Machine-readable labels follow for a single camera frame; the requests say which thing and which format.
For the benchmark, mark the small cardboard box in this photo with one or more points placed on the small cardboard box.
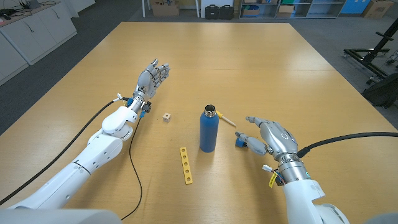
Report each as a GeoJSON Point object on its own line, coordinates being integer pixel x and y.
{"type": "Point", "coordinates": [285, 11]}

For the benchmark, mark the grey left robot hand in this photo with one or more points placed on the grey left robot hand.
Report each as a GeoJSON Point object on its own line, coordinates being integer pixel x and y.
{"type": "Point", "coordinates": [149, 81]}

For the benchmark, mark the blue bottle cap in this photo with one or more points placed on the blue bottle cap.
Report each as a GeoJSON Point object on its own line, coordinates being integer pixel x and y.
{"type": "Point", "coordinates": [238, 142]}

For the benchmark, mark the wooden peg with yellow head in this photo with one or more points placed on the wooden peg with yellow head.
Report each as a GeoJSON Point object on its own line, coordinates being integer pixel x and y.
{"type": "Point", "coordinates": [228, 121]}

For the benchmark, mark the blue metal bottle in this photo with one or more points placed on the blue metal bottle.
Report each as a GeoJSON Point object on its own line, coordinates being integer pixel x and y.
{"type": "Point", "coordinates": [209, 133]}

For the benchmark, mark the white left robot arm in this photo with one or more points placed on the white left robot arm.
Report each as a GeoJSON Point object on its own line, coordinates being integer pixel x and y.
{"type": "Point", "coordinates": [99, 152]}

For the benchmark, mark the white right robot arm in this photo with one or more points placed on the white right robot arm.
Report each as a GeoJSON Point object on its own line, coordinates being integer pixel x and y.
{"type": "Point", "coordinates": [301, 199]}

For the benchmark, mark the grey robot torso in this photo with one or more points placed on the grey robot torso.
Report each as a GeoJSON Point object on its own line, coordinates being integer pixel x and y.
{"type": "Point", "coordinates": [46, 217]}

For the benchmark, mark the grey metal shelf unit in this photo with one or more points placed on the grey metal shelf unit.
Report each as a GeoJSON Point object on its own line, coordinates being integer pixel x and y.
{"type": "Point", "coordinates": [314, 15]}

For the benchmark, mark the blue panel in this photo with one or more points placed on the blue panel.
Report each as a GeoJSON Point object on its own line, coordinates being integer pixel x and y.
{"type": "Point", "coordinates": [351, 6]}

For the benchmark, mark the black metal wheeled stand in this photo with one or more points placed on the black metal wheeled stand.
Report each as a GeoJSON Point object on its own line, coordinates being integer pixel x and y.
{"type": "Point", "coordinates": [370, 57]}

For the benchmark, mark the black hard case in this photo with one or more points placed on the black hard case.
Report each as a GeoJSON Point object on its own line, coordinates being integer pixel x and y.
{"type": "Point", "coordinates": [226, 12]}
{"type": "Point", "coordinates": [212, 12]}

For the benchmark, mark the large cardboard box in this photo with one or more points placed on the large cardboard box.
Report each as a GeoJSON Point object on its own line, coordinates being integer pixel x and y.
{"type": "Point", "coordinates": [164, 10]}

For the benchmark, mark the small wooden cube block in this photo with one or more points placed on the small wooden cube block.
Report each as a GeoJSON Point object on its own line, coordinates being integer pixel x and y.
{"type": "Point", "coordinates": [165, 119]}

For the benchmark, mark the tilted cardboard box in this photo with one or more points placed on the tilted cardboard box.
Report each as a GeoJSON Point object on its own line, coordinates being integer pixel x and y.
{"type": "Point", "coordinates": [377, 8]}

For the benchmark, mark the white cabinet row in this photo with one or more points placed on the white cabinet row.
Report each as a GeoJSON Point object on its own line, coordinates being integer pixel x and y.
{"type": "Point", "coordinates": [31, 34]}

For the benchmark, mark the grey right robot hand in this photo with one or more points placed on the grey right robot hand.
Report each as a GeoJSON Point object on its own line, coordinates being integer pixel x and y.
{"type": "Point", "coordinates": [276, 137]}

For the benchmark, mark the yellow perforated strip block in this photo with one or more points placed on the yellow perforated strip block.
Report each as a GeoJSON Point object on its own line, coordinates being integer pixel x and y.
{"type": "Point", "coordinates": [188, 180]}

